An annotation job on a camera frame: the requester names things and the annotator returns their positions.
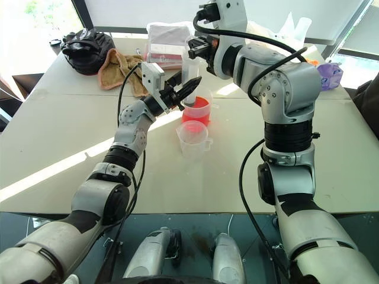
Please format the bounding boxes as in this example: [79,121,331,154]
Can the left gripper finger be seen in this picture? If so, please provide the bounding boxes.
[163,70,184,91]
[176,76,203,101]

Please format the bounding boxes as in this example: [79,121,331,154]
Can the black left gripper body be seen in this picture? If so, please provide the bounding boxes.
[158,85,185,112]

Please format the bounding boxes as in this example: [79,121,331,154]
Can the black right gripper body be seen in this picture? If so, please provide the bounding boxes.
[203,34,220,72]

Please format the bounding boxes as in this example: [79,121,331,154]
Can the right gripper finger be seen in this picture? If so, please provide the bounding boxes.
[187,35,209,49]
[188,48,210,60]

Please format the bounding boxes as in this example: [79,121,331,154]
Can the cup with red liquid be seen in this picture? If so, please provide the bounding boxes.
[181,88,215,125]

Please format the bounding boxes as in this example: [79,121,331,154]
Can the empty clear measuring cup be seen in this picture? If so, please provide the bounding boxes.
[176,120,214,159]

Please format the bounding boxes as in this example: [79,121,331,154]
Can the black lidded cup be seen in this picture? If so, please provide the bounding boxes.
[49,38,63,56]

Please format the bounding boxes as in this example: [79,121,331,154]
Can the pink packaged stack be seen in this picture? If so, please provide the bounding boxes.
[143,41,190,71]

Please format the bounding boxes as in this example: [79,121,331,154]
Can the tan orange towel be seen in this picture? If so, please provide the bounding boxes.
[97,48,149,98]

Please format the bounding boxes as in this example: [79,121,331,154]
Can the white plastic bag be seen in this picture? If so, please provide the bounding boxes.
[247,11,313,46]

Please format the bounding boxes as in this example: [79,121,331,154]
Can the black bag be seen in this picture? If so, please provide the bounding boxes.
[60,28,116,75]

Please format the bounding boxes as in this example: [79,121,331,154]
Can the purple plastic bag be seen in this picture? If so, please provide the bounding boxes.
[316,61,343,92]

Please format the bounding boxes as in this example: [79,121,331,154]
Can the silver left robot leg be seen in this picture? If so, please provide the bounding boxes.
[123,227,183,279]

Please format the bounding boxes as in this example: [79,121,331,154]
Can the silver robot leg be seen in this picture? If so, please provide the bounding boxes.
[123,227,183,279]
[211,233,247,284]

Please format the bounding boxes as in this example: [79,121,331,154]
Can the dark seat back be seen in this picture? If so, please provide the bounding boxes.
[351,79,379,131]

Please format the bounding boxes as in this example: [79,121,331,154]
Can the silver right robot leg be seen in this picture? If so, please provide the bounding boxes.
[211,233,247,284]

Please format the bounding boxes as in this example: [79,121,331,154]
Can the black rounded robot torso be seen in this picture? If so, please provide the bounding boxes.
[121,274,220,284]

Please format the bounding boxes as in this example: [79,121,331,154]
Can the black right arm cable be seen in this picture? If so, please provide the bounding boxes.
[192,13,309,277]

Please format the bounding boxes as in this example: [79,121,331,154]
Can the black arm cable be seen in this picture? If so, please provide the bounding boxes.
[96,63,147,284]
[192,13,309,277]

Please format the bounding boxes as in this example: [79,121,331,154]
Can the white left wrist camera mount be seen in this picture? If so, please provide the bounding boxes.
[140,61,171,115]

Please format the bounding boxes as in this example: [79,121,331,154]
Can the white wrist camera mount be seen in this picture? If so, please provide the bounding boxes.
[197,0,248,80]
[140,61,171,115]

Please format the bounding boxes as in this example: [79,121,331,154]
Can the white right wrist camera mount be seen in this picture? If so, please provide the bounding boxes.
[197,0,248,80]

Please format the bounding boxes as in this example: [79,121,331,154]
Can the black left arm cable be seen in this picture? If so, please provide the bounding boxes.
[96,63,147,284]

